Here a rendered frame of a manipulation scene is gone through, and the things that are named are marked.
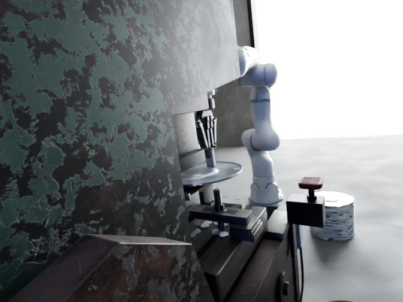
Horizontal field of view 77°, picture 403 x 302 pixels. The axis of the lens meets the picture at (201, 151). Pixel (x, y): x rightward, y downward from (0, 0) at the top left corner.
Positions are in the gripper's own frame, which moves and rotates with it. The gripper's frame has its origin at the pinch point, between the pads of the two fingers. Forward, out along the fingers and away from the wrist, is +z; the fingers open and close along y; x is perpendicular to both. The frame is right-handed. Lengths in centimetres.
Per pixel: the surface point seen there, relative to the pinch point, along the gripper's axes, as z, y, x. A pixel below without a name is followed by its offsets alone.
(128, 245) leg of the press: -8, -61, -25
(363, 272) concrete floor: 82, 67, -46
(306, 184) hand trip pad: 6.0, -6.6, -31.9
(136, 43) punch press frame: -28, -48, -19
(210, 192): 8.4, -11.0, -4.6
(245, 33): -141, 436, 132
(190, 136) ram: -11.1, -21.1, -7.0
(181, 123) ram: -14.9, -24.1, -7.0
